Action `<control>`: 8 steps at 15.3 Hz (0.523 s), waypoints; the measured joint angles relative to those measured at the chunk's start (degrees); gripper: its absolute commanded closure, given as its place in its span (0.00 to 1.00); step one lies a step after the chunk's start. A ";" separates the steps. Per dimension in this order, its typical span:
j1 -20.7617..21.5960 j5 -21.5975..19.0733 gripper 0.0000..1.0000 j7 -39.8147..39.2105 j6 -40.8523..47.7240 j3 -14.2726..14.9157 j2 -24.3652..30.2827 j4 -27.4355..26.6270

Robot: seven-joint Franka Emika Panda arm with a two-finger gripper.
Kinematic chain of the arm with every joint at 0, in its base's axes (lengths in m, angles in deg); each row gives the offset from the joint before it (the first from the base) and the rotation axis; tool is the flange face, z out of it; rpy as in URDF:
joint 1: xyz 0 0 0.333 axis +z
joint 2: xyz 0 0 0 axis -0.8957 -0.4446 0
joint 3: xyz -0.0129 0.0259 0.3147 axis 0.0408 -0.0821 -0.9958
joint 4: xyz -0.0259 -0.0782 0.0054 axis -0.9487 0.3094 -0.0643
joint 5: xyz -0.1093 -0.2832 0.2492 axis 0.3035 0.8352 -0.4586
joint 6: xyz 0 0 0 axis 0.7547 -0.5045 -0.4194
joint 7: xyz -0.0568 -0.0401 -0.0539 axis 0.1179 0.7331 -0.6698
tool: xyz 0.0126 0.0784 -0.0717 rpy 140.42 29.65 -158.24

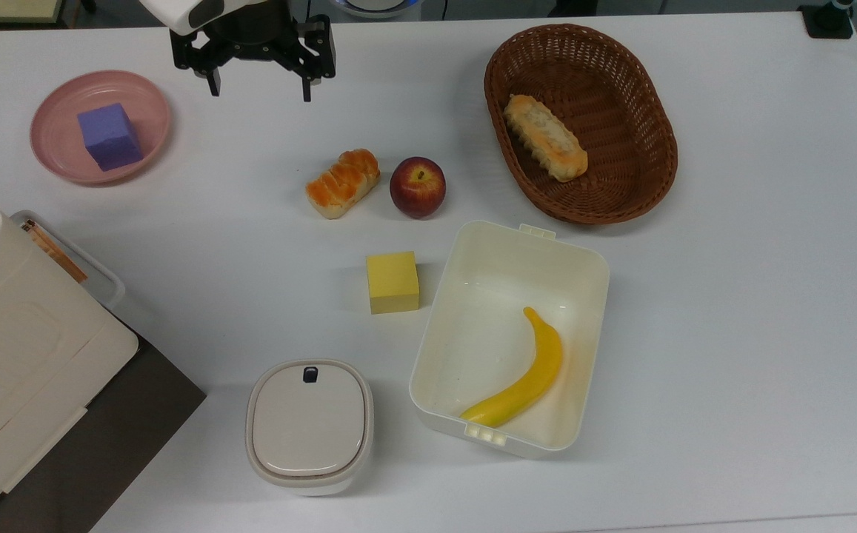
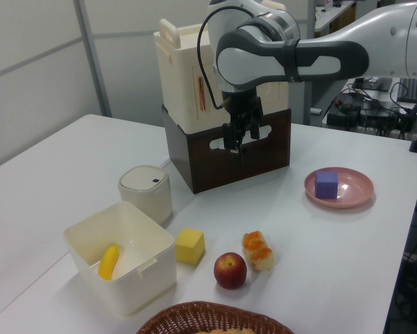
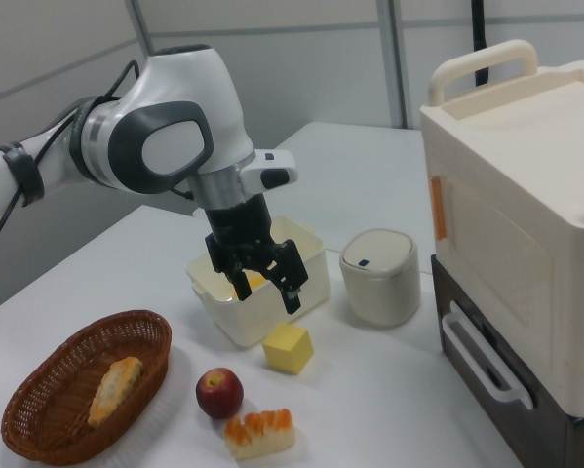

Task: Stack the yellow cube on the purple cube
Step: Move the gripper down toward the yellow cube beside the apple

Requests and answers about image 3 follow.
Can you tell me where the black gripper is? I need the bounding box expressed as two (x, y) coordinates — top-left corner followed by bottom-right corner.
(204, 191), (309, 316)

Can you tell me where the yellow cube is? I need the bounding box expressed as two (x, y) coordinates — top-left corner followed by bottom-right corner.
(261, 322), (316, 377)

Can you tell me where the small yellow orange object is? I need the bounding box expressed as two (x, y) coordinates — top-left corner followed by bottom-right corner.
(242, 272), (269, 294)

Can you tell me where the white square plastic container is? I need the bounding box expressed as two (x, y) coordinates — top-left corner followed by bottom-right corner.
(185, 215), (331, 349)

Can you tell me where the small cream lidded bin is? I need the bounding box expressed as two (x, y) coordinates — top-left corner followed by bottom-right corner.
(338, 227), (422, 328)

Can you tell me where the red apple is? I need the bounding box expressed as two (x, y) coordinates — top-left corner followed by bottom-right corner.
(195, 367), (245, 420)

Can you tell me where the toy bread with orange topping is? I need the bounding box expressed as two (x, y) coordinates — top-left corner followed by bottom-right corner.
(222, 408), (296, 462)

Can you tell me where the yellow toy bread slice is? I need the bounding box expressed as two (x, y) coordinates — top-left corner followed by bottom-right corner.
(87, 356), (144, 429)

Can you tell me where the brown wicker basket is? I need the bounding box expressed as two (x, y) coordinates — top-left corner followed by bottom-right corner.
(1, 309), (174, 467)

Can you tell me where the black pole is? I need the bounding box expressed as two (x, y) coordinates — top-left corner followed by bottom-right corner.
(468, 0), (490, 87)

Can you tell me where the dark brown drawer unit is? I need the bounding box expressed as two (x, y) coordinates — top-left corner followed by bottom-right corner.
(430, 253), (584, 468)

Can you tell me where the orange cabinet door handle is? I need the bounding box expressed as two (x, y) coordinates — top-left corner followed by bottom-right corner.
(430, 175), (448, 242)

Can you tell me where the white drawer handle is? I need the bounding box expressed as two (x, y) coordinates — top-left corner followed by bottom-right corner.
(441, 312), (535, 411)

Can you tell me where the grey upright partition post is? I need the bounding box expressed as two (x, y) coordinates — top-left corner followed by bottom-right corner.
(380, 0), (415, 131)

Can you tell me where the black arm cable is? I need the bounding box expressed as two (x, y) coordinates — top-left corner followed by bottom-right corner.
(0, 58), (141, 264)

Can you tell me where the black cable strap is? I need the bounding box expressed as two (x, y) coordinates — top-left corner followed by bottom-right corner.
(0, 140), (47, 208)

